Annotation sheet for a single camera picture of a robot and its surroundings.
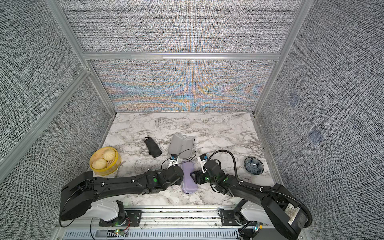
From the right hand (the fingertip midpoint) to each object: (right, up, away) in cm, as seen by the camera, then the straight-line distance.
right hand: (193, 170), depth 84 cm
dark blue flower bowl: (+37, +1, +6) cm, 37 cm away
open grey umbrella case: (-7, +12, +16) cm, 21 cm away
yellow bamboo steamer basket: (-48, +2, +3) cm, 48 cm away
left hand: (-5, -1, -3) cm, 6 cm away
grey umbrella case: (-3, -6, -6) cm, 9 cm away
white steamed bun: (-54, +4, +1) cm, 54 cm away
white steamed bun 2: (-51, +8, +6) cm, 52 cm away
